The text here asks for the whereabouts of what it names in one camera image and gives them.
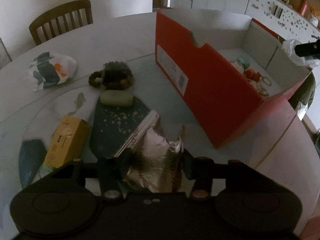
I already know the white plastic bag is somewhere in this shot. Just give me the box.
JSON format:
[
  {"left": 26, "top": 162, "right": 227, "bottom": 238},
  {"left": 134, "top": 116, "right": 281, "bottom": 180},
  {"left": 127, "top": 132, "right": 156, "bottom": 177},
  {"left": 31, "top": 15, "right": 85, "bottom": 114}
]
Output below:
[{"left": 281, "top": 40, "right": 319, "bottom": 69}]

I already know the silver foil snack bag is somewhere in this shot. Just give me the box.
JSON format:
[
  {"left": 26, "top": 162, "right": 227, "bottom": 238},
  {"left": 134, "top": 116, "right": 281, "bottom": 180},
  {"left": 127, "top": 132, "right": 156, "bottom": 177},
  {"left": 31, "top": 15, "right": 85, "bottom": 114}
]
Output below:
[{"left": 124, "top": 128, "right": 184, "bottom": 193}]

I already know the yellow cardboard box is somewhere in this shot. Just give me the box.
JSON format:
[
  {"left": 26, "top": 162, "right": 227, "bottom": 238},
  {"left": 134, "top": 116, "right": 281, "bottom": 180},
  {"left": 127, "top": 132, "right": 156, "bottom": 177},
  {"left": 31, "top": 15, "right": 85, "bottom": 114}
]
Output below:
[{"left": 43, "top": 115, "right": 89, "bottom": 168}]

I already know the pale green soap bar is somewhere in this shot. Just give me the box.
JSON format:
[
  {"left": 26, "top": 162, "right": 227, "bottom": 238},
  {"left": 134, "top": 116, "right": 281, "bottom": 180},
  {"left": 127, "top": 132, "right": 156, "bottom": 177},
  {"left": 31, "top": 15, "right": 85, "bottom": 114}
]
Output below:
[{"left": 100, "top": 90, "right": 133, "bottom": 107}]

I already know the white striped book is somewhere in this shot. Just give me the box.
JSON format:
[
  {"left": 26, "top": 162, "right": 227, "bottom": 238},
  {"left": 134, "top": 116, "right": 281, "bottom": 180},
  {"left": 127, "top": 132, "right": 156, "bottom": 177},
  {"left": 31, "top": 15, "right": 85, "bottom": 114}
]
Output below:
[{"left": 114, "top": 110, "right": 160, "bottom": 157}]

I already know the teal round sponge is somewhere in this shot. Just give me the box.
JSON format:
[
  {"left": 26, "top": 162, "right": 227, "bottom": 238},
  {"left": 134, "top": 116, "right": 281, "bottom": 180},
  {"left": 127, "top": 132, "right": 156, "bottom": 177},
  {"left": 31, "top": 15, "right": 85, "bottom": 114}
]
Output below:
[{"left": 236, "top": 57, "right": 251, "bottom": 69}]

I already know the round fish pattern mat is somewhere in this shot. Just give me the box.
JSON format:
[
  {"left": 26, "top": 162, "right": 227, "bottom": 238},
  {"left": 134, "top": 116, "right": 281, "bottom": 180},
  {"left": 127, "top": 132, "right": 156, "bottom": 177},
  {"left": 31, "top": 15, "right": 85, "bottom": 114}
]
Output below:
[{"left": 18, "top": 89, "right": 163, "bottom": 190}]

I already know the orange cardboard storage box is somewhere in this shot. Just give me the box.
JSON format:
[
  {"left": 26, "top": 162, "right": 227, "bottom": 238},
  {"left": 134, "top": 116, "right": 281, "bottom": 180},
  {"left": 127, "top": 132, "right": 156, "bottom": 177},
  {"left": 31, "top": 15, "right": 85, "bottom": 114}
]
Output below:
[{"left": 155, "top": 8, "right": 311, "bottom": 148}]

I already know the white cabinet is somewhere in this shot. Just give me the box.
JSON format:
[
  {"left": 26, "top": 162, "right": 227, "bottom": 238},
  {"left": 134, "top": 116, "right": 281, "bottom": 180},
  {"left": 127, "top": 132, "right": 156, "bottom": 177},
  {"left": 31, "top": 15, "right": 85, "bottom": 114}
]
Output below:
[{"left": 164, "top": 0, "right": 319, "bottom": 43}]

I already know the dark fluffy scrunchie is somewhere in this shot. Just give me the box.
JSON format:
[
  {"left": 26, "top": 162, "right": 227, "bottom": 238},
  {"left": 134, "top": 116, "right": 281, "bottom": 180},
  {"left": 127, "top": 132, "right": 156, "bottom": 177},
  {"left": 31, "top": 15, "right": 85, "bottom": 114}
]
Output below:
[{"left": 88, "top": 61, "right": 135, "bottom": 90}]

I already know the white patterned pouch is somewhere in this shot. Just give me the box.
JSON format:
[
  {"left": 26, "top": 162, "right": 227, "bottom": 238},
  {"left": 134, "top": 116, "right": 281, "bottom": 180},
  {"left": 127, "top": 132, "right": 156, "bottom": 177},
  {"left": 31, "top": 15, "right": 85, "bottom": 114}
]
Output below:
[{"left": 23, "top": 51, "right": 78, "bottom": 91}]

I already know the wooden chair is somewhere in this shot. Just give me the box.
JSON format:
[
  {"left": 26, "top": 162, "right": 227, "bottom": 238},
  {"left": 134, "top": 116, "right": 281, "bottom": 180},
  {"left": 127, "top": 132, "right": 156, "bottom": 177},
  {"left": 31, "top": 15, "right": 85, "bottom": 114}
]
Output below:
[{"left": 29, "top": 0, "right": 93, "bottom": 46}]

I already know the orange dog keychain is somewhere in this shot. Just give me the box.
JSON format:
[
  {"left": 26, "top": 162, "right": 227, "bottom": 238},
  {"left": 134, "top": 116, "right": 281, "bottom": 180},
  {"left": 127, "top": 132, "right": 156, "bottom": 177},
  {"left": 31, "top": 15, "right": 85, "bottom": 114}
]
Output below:
[{"left": 243, "top": 68, "right": 272, "bottom": 91}]

